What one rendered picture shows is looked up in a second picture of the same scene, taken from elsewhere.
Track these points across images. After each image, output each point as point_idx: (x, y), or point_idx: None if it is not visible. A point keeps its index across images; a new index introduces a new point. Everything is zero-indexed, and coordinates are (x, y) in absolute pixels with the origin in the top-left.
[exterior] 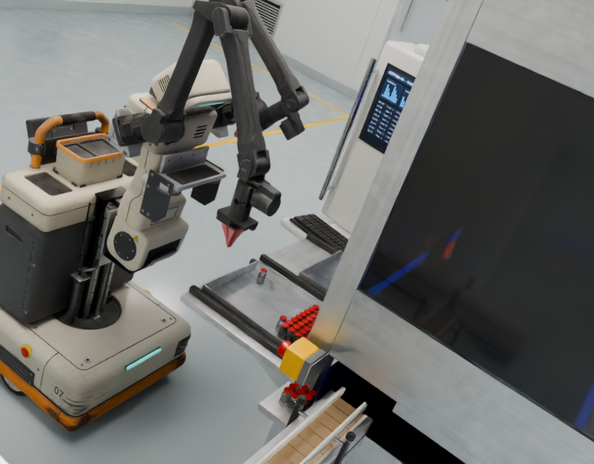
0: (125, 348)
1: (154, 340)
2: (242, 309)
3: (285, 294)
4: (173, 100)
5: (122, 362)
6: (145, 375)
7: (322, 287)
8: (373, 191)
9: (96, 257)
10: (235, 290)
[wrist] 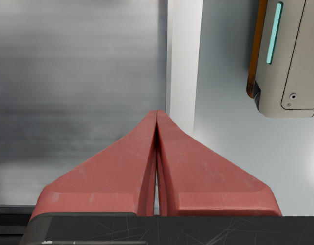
0: (301, 22)
1: (282, 63)
2: (37, 22)
3: (55, 173)
4: None
5: (290, 2)
6: (262, 35)
7: (15, 243)
8: None
9: None
10: (124, 78)
